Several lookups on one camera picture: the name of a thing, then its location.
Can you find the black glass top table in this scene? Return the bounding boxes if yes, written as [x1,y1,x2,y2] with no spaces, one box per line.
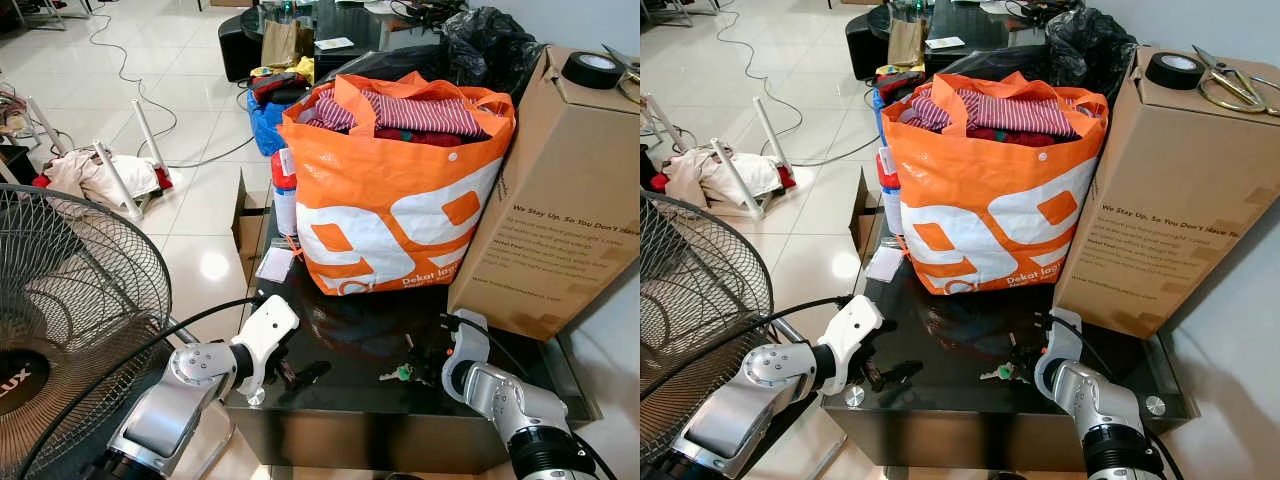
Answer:
[224,196,603,477]
[820,196,1199,475]

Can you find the white paper tag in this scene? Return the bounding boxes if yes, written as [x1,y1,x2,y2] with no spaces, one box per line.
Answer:
[254,247,297,284]
[864,246,907,282]

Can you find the orange and white shopping bag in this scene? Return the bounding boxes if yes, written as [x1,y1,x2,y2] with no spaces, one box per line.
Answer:
[880,71,1110,297]
[278,71,518,297]

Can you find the red and white bottle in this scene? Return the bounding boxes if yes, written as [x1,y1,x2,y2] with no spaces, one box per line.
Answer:
[271,147,300,241]
[876,147,907,239]

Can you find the tall brown cardboard box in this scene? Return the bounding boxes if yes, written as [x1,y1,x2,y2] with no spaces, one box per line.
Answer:
[447,44,641,342]
[1052,46,1280,340]

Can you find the red striped clothes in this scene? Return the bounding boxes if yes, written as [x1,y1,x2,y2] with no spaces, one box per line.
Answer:
[898,86,1089,147]
[298,86,493,147]

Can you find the beige clothes pile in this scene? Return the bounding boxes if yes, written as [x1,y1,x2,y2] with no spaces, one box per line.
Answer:
[660,146,793,211]
[38,150,167,213]

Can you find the blue bag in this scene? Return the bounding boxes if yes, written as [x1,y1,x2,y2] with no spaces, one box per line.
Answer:
[247,88,293,158]
[870,86,901,151]

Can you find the black rubbish bag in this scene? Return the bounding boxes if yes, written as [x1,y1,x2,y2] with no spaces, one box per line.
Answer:
[442,7,547,99]
[1045,7,1142,99]

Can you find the black tape roll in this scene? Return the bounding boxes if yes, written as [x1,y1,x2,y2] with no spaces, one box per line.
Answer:
[1144,51,1207,92]
[561,51,622,92]

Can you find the brown paper bag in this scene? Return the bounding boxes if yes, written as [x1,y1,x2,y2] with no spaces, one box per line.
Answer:
[261,18,317,70]
[886,17,928,70]

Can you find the black ottoman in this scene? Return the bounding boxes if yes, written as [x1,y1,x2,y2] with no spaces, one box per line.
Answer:
[217,9,267,83]
[844,9,891,83]

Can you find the dark glass desk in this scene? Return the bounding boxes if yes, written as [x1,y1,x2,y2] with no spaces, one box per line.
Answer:
[868,0,1086,79]
[240,0,471,81]

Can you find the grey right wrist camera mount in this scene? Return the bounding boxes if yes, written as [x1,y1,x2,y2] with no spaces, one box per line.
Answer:
[1034,307,1087,399]
[442,309,492,403]

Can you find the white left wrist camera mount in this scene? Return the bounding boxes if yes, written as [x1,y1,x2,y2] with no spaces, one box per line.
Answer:
[820,294,887,393]
[236,294,301,397]

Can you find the black wire cage fan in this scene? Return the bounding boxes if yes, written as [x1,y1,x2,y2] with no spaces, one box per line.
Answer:
[640,190,777,467]
[0,184,177,480]

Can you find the white drying rack frame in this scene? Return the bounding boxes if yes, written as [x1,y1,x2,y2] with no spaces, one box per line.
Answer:
[20,96,173,223]
[645,94,797,221]

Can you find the white floor cable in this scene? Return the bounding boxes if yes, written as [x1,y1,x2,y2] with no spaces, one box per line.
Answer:
[716,8,881,167]
[88,8,257,169]

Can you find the gold handled scissors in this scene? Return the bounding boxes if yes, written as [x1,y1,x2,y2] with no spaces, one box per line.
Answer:
[600,44,641,105]
[1190,44,1280,117]

